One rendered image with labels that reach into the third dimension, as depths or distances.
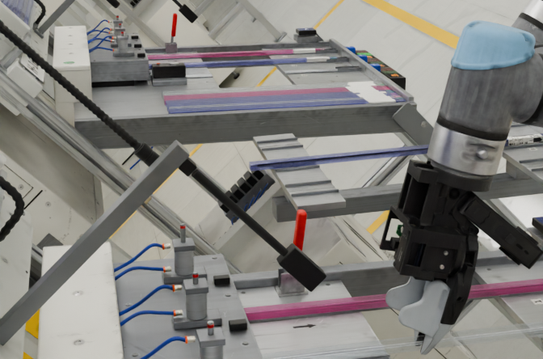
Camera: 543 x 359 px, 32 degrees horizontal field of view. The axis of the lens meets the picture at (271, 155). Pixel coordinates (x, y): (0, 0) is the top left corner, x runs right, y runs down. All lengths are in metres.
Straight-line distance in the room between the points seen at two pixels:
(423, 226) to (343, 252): 1.11
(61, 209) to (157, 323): 0.99
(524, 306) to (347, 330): 0.23
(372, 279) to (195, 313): 0.33
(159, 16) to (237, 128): 3.57
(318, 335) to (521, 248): 0.25
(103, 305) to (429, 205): 0.35
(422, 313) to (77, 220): 1.08
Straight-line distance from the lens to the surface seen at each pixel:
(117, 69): 2.23
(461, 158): 0.99
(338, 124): 2.01
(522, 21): 1.15
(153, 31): 5.50
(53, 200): 1.98
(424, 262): 1.02
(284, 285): 1.20
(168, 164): 0.83
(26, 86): 1.87
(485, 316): 2.67
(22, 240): 1.13
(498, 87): 0.98
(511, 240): 1.05
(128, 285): 1.11
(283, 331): 1.13
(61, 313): 1.02
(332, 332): 1.13
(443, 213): 1.02
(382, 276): 1.27
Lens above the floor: 1.58
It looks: 21 degrees down
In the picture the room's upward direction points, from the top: 47 degrees counter-clockwise
